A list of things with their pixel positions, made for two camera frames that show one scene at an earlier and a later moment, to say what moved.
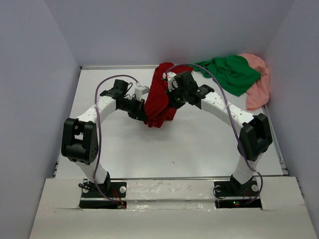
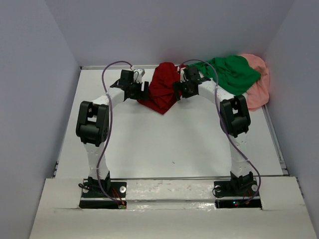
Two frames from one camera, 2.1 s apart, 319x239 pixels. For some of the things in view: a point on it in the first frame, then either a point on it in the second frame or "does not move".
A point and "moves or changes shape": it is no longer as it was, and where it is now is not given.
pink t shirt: [257, 95] does not move
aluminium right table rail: [282, 161] does not move
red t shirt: [158, 108] moves or changes shape
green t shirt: [233, 74] does not move
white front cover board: [170, 209] does not move
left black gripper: [138, 113] to [141, 95]
